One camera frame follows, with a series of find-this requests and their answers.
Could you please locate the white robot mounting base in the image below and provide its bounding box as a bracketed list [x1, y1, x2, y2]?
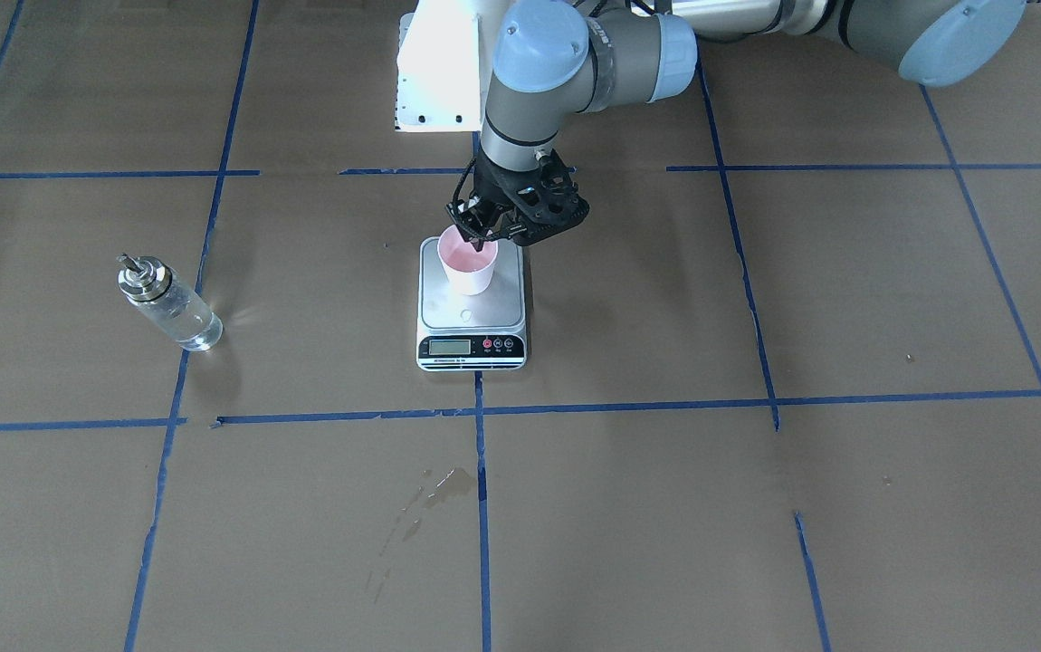
[393, 1, 511, 133]

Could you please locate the clear glass sauce bottle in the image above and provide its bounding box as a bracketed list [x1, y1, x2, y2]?
[118, 253, 224, 351]

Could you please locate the pink paper cup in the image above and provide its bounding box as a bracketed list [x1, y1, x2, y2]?
[437, 225, 499, 296]

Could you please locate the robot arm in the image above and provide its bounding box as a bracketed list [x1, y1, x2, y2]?
[446, 1, 1026, 251]

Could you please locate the digital kitchen scale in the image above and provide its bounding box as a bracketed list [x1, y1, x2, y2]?
[415, 236, 529, 372]

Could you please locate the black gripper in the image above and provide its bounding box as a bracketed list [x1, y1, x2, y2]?
[445, 149, 590, 253]

